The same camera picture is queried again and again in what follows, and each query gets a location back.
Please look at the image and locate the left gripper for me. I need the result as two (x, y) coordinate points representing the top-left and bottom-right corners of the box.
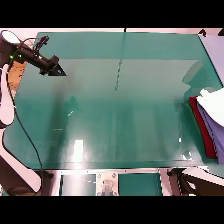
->
(38, 55), (62, 76)

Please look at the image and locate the white garment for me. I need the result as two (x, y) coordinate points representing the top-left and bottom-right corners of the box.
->
(196, 87), (224, 128)

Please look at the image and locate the red garment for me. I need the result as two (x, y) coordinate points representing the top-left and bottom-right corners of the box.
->
(188, 95), (218, 160)

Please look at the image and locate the light purple garment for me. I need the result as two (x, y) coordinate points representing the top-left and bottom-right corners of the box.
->
(199, 34), (224, 86)

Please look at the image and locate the black cable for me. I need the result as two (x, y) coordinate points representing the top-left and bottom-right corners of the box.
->
(4, 61), (45, 174)

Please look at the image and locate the silver frame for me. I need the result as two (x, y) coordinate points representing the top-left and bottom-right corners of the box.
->
(43, 167), (188, 197)

